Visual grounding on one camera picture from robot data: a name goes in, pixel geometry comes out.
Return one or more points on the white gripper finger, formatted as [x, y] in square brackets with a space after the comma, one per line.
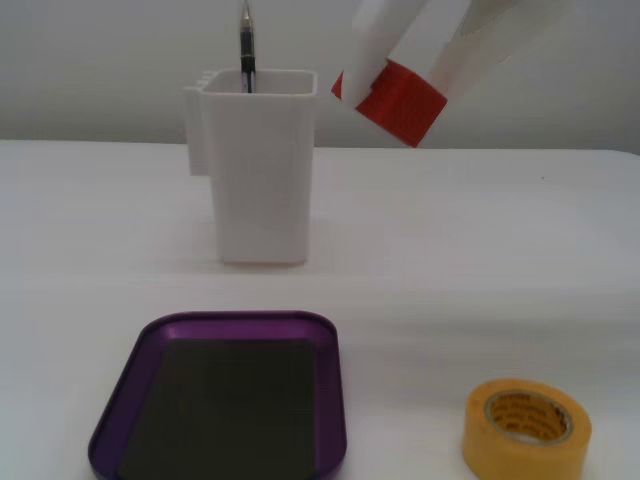
[425, 35]
[370, 45]

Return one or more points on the red rectangular cube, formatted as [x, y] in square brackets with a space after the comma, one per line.
[405, 107]

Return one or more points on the black ballpoint pen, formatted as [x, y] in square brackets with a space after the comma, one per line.
[247, 45]

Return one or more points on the white plastic pen holder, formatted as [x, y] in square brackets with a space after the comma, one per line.
[260, 175]

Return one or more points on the purple metal tray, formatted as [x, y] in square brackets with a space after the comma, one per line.
[328, 360]

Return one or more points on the black tray liner pad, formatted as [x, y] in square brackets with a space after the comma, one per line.
[220, 410]

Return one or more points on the yellow tape roll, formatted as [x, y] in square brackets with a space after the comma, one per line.
[500, 450]

